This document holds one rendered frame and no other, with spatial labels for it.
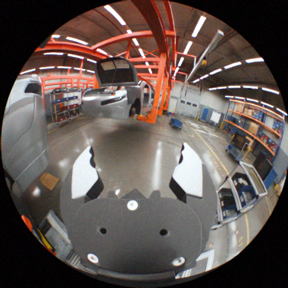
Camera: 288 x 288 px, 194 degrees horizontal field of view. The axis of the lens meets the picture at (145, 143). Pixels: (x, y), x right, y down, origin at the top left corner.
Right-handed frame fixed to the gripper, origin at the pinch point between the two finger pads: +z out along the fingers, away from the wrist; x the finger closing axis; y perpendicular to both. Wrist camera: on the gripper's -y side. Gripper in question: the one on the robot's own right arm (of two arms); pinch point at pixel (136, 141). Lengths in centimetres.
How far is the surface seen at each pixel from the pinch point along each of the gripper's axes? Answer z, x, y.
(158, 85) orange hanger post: 263, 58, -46
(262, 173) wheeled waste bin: -24, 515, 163
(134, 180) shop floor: 78, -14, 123
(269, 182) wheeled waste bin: -91, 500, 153
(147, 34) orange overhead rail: 211, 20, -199
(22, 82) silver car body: 14, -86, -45
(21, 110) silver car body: 14, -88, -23
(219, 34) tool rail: 69, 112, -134
